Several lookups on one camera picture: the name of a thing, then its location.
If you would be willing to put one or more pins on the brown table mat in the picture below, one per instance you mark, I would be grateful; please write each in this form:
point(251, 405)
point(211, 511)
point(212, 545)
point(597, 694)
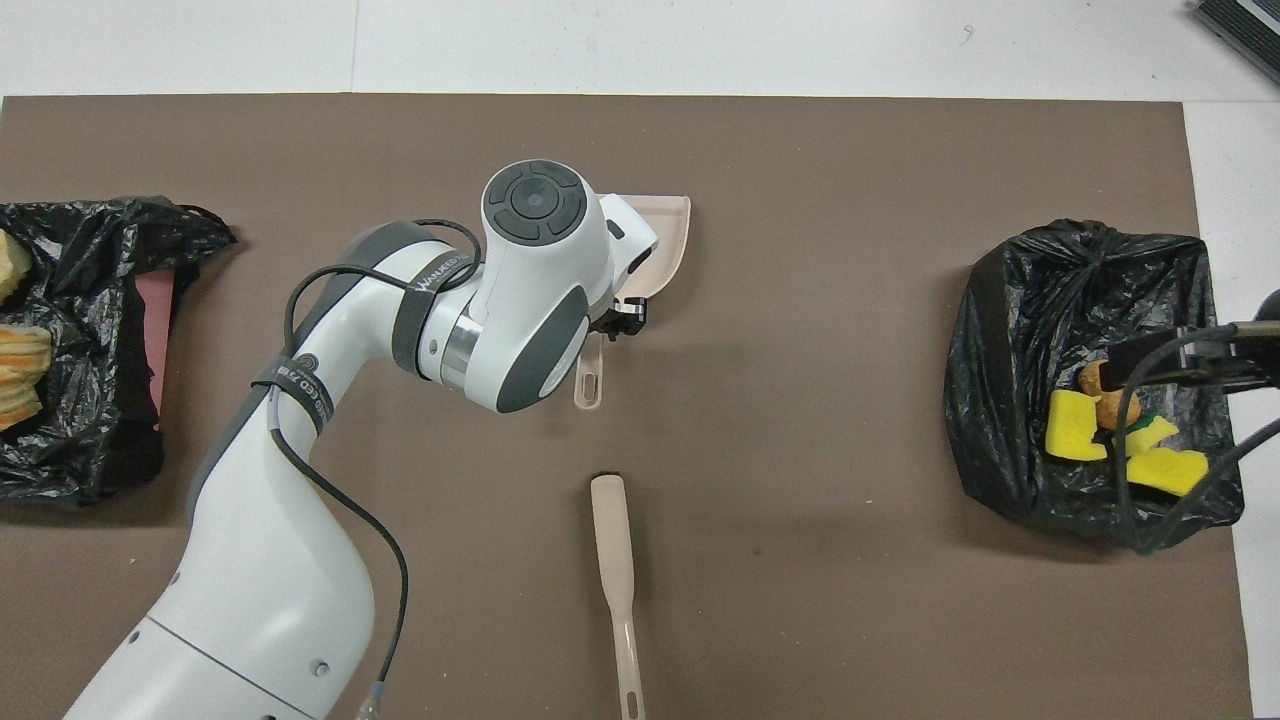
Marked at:
point(800, 300)

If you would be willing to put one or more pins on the black plastic trash bag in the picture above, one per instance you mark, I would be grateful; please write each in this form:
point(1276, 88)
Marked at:
point(1010, 400)
point(100, 400)

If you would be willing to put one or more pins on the beige plastic dustpan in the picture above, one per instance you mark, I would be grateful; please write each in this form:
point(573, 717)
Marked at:
point(668, 240)

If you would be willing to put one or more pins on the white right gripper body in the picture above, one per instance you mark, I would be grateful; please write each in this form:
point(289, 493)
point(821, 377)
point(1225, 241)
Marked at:
point(1250, 355)

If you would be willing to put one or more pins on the beige hand brush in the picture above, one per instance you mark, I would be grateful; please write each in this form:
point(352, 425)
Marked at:
point(612, 540)

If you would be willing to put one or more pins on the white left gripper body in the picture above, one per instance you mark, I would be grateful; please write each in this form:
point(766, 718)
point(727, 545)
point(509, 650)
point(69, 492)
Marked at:
point(630, 245)

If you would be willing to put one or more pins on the pink plastic bin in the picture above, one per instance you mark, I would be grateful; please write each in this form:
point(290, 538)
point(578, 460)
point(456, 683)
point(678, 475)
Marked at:
point(155, 320)

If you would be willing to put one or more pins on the yellow sponge piece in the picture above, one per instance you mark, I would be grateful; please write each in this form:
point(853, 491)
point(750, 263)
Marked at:
point(1155, 432)
point(1070, 425)
point(1165, 470)

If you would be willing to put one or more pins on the dark striped mat corner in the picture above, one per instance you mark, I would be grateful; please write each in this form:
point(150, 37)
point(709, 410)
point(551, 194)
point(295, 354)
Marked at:
point(1250, 25)

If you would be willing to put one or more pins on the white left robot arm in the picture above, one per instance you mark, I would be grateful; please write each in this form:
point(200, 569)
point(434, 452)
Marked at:
point(280, 560)

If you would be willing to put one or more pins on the brown croquette toy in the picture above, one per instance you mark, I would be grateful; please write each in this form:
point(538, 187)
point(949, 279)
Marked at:
point(1090, 378)

